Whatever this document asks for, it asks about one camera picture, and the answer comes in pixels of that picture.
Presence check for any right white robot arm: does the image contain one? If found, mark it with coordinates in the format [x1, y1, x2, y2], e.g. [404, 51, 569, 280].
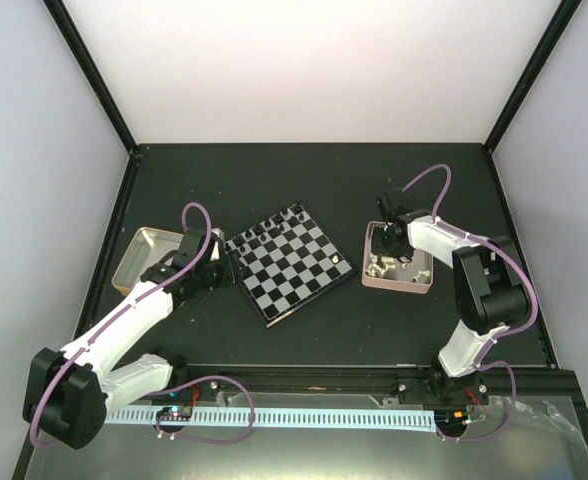
[370, 193, 539, 403]

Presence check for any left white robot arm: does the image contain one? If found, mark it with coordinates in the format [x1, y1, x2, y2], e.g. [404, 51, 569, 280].
[22, 228, 238, 449]

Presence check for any pink tin with pieces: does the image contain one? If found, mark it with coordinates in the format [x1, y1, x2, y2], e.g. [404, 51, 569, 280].
[361, 221, 434, 294]

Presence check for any black and white chessboard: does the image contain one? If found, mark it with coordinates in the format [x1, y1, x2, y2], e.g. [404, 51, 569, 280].
[225, 202, 356, 328]

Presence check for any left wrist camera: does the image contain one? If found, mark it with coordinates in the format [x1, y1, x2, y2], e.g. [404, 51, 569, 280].
[210, 228, 225, 261]

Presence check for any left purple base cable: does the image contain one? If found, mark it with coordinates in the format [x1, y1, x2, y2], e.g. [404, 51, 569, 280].
[153, 375, 256, 445]

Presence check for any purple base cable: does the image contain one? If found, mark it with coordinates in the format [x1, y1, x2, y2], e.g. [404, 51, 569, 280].
[153, 375, 256, 445]
[433, 359, 518, 445]

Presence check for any black mounting rail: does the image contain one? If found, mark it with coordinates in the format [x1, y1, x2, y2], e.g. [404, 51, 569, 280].
[171, 363, 490, 406]

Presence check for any white slotted cable duct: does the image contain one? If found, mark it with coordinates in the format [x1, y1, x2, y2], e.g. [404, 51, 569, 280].
[106, 405, 436, 433]

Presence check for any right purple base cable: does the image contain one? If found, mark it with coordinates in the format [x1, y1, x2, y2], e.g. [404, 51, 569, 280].
[433, 359, 518, 445]

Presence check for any right black frame post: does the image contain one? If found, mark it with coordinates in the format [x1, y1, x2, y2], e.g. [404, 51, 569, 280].
[483, 0, 582, 154]

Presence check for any black frame post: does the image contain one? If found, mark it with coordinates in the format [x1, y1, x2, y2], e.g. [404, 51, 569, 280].
[43, 0, 138, 154]
[483, 0, 582, 154]

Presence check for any left black frame post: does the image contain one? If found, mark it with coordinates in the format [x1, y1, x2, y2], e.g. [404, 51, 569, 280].
[43, 0, 138, 154]

